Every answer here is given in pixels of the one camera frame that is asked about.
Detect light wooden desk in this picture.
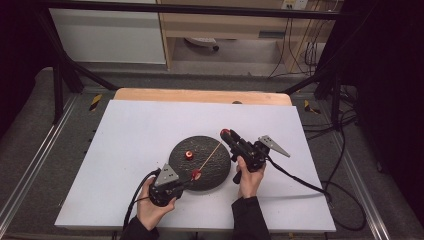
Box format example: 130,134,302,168
156,0,338,72

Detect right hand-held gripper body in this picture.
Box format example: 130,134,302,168
230,134,291,185

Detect white cabinet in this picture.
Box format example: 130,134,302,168
49,0,167,65

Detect right hand-held gripper black cable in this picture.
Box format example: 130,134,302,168
265,155,367,232

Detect person's left hand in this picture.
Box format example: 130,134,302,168
136,178,177,232

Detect white wall socket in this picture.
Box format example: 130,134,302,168
281,0,310,11

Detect black metal frame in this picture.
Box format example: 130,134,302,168
34,0,348,130

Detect left hand-held gripper black cable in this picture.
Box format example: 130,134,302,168
122,168,162,232

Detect white board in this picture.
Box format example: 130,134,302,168
54,99,337,233

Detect hand-held gripper black cable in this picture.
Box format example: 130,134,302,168
265,155,367,232
122,168,162,232

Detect black curtain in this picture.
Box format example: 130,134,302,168
328,0,424,221
0,0,54,134

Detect black round plate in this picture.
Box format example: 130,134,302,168
168,135,232,192

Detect thin wooden skewer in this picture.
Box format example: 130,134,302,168
190,141,223,184

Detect aluminium floor rail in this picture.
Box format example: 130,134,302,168
0,94,80,228
332,131,392,240

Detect yellow black tape strip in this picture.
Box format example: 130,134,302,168
88,93,103,112
303,99,322,115

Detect person's right hand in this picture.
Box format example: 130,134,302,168
235,155,267,200

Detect black floor cables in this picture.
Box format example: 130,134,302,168
300,84,359,142

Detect bundle of hanging cables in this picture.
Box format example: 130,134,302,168
267,14,335,80

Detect white chair base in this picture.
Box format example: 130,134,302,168
183,36,220,52

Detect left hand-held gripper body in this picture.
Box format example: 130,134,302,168
148,163,185,207

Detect wooden table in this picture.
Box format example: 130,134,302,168
113,87,293,107

